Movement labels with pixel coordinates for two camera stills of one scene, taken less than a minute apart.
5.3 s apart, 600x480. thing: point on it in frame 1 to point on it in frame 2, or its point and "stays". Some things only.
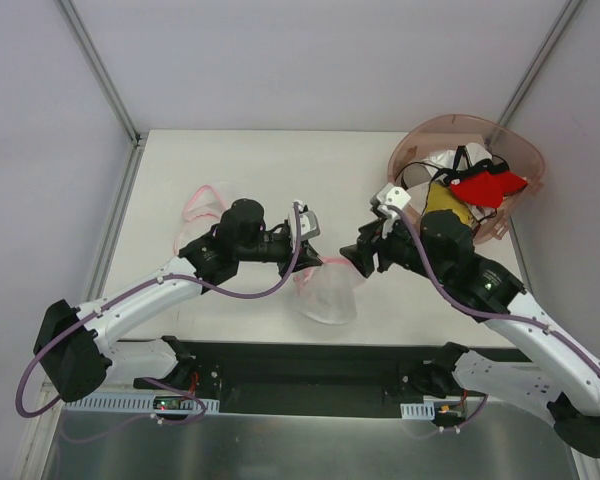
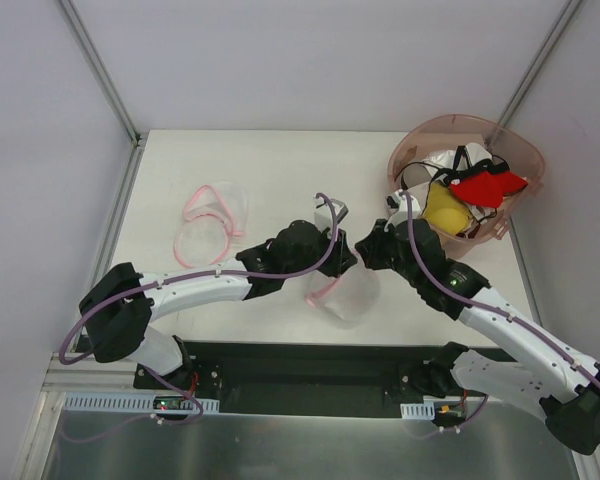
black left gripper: (294, 257) to (337, 254)
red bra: (487, 188) stays
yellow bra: (442, 198) stays
